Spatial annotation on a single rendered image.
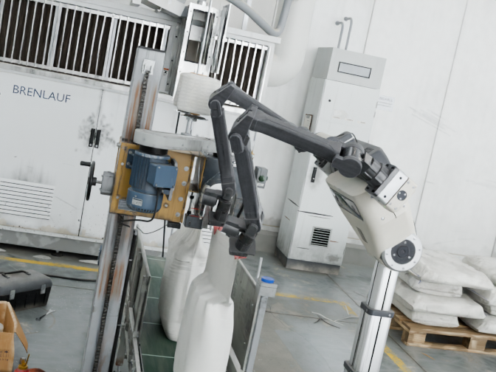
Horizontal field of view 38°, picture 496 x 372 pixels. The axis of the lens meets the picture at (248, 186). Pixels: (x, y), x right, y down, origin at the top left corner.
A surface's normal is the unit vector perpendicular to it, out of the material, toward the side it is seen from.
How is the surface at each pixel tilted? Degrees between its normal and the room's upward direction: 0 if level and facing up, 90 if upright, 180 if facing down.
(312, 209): 90
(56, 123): 90
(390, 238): 115
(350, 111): 90
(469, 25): 90
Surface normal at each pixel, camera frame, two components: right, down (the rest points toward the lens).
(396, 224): 0.43, 0.62
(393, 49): 0.20, 0.18
